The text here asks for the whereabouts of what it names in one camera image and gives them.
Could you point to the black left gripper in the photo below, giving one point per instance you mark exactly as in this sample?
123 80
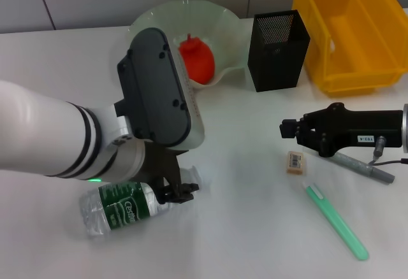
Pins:
162 164

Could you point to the grey marker pen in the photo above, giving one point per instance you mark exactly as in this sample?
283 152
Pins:
354 166

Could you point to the clear green-label water bottle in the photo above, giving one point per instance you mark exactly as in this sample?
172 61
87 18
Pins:
121 210

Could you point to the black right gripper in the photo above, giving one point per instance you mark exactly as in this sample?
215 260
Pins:
350 129

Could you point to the pale green wavy fruit bowl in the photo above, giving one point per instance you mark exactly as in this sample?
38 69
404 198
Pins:
223 27

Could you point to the green pen with white cap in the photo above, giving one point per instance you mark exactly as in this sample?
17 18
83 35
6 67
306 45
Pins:
338 225

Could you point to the yellow plastic storage bin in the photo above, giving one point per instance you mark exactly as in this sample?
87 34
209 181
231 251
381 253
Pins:
360 46

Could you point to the black mesh pen holder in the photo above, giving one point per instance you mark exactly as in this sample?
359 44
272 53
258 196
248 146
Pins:
274 65

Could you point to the beige eraser with barcode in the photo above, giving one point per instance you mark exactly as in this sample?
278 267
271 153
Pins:
295 162

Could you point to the orange fruit with knob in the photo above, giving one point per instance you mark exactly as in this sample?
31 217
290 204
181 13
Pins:
199 65

